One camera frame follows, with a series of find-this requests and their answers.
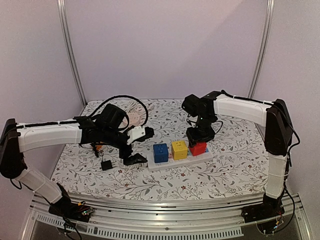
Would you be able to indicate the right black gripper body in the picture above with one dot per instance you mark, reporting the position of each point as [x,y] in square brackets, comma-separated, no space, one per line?
[200,136]

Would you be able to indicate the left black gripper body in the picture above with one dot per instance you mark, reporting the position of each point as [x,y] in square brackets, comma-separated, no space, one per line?
[124,154]

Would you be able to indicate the red cube socket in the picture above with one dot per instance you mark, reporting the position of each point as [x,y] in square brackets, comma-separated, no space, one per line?
[198,149]

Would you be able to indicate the yellow cube socket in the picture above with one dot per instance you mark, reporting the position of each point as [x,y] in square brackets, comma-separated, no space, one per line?
[179,150]

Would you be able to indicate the blue cube socket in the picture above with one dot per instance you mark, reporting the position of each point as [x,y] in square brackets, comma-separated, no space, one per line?
[160,153]

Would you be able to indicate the white power strip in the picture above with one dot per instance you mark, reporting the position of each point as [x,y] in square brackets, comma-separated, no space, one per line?
[171,163]

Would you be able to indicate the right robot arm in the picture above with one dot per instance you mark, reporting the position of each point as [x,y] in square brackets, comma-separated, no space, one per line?
[273,116]

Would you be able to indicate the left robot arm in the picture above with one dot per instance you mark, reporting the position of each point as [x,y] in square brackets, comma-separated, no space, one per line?
[101,127]

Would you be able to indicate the black power adapter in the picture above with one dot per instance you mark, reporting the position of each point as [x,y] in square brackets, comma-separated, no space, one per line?
[106,165]

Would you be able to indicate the orange power strip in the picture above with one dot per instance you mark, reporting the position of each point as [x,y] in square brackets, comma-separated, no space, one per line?
[98,147]

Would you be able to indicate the pink round socket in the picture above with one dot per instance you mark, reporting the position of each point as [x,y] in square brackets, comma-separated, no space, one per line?
[134,119]

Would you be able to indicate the floral table mat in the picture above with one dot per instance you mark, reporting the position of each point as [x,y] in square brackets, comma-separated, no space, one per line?
[239,167]

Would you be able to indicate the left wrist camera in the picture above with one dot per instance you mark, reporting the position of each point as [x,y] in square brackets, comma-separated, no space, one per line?
[139,134]

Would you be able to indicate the aluminium front rail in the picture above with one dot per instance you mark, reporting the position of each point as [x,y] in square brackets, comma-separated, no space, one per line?
[209,219]

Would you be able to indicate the right aluminium post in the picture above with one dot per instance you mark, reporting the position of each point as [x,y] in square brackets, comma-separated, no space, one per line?
[270,5]

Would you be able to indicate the aluminium post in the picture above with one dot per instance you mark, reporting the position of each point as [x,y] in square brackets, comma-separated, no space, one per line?
[270,5]
[61,6]

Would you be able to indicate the left aluminium post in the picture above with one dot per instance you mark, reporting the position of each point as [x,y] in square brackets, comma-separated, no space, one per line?
[61,6]

